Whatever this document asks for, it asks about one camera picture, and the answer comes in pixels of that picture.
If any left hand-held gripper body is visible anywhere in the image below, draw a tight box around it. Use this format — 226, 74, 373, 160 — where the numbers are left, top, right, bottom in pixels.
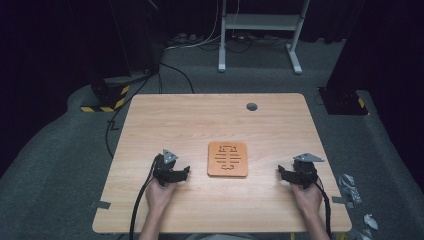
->
152, 148, 181, 188

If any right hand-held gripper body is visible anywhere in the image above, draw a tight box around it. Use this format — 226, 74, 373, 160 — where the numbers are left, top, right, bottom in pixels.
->
287, 152, 325, 191

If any orange cut-pattern coaster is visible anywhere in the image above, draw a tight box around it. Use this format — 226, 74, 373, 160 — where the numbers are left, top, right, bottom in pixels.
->
207, 141, 249, 176

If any person's left hand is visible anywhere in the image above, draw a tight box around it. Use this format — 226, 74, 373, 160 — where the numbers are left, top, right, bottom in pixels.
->
145, 179, 178, 215

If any person's right hand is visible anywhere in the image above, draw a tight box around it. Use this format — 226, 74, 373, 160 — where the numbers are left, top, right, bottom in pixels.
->
290, 181, 324, 220

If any crumpled silver foil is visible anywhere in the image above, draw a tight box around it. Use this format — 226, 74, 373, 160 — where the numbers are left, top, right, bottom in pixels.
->
338, 173, 364, 210

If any black perforated stand base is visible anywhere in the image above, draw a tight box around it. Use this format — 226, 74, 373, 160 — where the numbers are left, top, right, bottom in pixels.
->
317, 86, 370, 116

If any crumpled white paper scrap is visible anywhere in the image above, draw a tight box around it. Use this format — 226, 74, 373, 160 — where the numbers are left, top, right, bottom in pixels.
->
363, 213, 380, 231

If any black yellow striped stand base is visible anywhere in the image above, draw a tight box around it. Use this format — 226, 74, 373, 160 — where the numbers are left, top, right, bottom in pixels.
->
80, 77, 132, 114

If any grey power strip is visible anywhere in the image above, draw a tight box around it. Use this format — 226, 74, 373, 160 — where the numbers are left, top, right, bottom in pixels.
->
168, 32, 204, 46

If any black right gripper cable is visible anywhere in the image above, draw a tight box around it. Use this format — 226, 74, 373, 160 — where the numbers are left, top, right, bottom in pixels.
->
299, 168, 333, 239

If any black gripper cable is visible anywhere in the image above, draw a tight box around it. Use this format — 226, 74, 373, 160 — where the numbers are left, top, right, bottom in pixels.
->
128, 154, 158, 240
299, 168, 333, 239

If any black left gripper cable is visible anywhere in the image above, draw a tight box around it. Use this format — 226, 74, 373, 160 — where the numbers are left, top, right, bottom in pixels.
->
128, 154, 158, 240

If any black floor cable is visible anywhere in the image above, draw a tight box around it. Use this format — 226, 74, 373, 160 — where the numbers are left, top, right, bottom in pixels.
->
104, 61, 196, 159

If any white floor cable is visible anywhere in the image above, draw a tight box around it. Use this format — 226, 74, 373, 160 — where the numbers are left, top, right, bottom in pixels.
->
164, 0, 223, 51

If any white metal stand frame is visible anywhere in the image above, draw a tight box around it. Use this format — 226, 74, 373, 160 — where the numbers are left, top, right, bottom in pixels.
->
217, 0, 312, 75

